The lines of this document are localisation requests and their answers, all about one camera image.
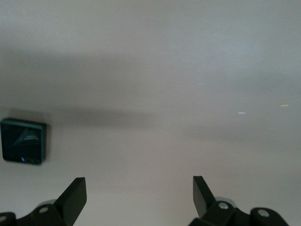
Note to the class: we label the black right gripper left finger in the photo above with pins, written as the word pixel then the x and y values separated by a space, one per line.
pixel 70 202

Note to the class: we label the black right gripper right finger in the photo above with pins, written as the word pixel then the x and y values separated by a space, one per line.
pixel 202 200

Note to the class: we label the black flip phone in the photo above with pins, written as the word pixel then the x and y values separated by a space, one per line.
pixel 21 141

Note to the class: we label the brown table cover mat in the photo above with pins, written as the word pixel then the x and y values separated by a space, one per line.
pixel 150 70

